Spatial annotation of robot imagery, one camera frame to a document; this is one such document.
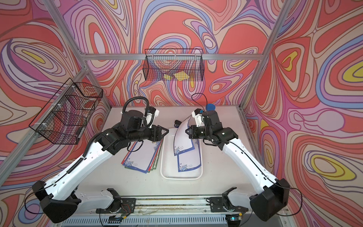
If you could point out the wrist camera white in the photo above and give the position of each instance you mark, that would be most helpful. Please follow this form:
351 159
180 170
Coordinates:
152 113
198 117

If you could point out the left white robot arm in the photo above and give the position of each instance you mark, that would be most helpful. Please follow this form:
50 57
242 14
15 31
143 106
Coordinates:
58 197

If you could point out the yellow sticky note small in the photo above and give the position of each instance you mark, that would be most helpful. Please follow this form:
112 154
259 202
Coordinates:
167 77

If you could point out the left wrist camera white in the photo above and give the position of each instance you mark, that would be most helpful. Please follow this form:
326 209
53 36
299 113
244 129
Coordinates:
152 113

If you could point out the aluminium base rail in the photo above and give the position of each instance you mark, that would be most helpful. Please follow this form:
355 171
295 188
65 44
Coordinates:
180 210

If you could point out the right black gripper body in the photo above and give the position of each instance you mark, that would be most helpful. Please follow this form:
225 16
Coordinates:
198 132

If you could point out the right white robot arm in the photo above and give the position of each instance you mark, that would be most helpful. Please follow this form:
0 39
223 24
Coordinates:
269 194

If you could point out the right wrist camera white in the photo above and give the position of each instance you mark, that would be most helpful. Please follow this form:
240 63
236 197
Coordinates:
198 117

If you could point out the black wire basket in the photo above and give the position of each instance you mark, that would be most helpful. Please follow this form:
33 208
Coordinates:
65 116
160 61

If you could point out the white plastic storage tray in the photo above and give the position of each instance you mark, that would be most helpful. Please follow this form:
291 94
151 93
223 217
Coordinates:
171 166

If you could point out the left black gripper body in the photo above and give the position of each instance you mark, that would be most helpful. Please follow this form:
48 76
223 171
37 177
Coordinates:
153 134

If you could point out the back black wire basket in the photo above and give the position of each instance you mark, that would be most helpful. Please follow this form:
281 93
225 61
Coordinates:
160 61

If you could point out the blue lid pen tube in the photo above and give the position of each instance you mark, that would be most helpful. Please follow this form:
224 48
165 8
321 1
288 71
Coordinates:
210 107

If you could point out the blue black stapler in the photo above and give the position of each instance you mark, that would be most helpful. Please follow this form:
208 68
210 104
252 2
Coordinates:
177 123

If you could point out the yellow sticky note large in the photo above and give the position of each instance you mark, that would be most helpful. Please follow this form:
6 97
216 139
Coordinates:
180 76

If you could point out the left black wire basket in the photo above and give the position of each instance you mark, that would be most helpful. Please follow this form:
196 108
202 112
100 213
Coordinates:
65 116

